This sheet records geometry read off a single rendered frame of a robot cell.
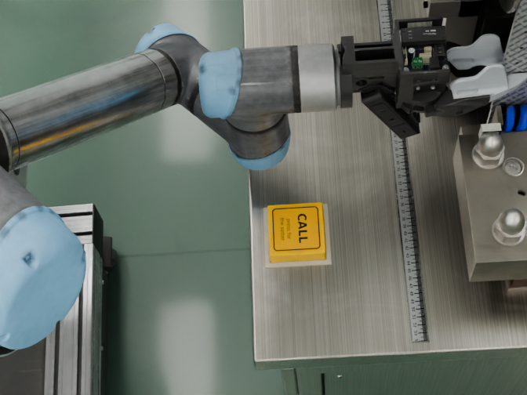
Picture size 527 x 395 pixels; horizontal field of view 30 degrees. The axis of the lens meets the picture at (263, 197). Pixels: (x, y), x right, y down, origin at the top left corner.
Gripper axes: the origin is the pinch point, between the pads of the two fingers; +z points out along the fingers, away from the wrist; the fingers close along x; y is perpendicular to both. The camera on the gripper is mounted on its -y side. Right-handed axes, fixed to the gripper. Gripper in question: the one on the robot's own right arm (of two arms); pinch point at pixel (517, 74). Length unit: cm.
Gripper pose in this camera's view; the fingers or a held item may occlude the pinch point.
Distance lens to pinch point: 114.5
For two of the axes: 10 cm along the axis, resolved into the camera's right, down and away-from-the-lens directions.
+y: -0.7, -4.3, -9.0
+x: -0.3, -9.0, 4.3
